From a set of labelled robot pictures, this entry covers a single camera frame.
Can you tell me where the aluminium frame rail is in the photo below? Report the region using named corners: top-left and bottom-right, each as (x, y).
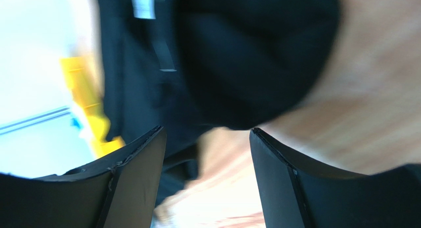
top-left (0, 106), bottom-right (71, 136)

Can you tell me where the yellow plastic tray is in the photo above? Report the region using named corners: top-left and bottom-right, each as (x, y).
top-left (60, 57), bottom-right (125, 159)

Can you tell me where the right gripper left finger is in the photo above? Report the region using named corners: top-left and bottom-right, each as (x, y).
top-left (0, 127), bottom-right (166, 228)

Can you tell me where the black t shirt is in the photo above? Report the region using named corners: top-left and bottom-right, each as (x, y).
top-left (97, 0), bottom-right (340, 205)

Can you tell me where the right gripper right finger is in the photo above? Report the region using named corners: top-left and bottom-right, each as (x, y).
top-left (250, 128), bottom-right (421, 228)

